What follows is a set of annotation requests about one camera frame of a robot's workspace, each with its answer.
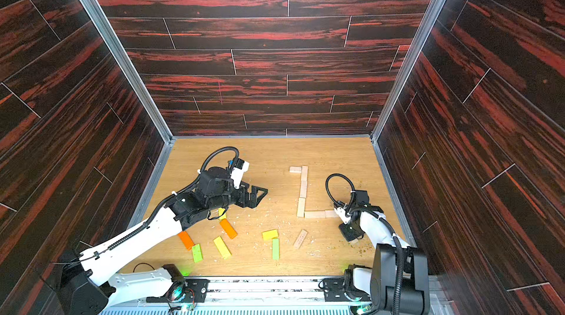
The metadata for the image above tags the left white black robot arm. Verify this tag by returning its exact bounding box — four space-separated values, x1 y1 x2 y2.
55 147 269 314

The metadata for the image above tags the short natural wood block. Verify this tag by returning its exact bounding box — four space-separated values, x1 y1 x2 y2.
289 166 302 174

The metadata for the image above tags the orange block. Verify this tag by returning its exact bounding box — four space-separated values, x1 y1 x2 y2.
178 231 195 250
219 219 238 239

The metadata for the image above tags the natural wood block body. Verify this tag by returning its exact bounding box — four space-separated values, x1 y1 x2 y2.
297 198 305 218

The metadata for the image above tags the light green block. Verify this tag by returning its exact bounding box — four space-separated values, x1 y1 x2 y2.
191 244 203 263
272 238 280 261

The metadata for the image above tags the short yellow block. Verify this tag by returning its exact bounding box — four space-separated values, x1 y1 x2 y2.
262 229 279 241

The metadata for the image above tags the natural wood block diagonal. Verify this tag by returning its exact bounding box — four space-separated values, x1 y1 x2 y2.
304 210 326 219

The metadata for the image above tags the natural wood block printed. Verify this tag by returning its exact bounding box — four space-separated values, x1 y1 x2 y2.
293 230 308 250

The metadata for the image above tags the light green block centre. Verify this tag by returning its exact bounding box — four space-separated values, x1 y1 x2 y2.
272 238 280 261

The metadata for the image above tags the light green block left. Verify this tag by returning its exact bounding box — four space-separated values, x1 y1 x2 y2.
191 244 203 263

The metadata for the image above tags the orange block centre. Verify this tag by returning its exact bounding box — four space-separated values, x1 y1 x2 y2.
219 219 238 239

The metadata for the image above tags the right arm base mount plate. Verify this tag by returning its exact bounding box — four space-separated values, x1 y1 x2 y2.
318 276 371 303

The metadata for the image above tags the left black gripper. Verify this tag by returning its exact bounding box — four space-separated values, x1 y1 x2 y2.
205 180 268 213

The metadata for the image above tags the aluminium front rail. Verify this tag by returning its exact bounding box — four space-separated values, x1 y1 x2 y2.
94 276 456 315

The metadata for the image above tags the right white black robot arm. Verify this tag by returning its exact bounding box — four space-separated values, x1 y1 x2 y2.
322 173 431 314

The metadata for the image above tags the natural wood block neck top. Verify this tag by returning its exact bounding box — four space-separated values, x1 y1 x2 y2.
301 166 308 181

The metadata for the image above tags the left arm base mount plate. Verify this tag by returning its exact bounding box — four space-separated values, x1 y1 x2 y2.
146 278 210 305

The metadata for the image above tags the orange block lower left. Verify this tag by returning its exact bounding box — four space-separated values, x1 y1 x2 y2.
178 231 195 250

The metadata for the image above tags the natural wood block neck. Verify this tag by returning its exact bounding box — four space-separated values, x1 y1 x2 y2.
300 180 308 199
301 166 308 181

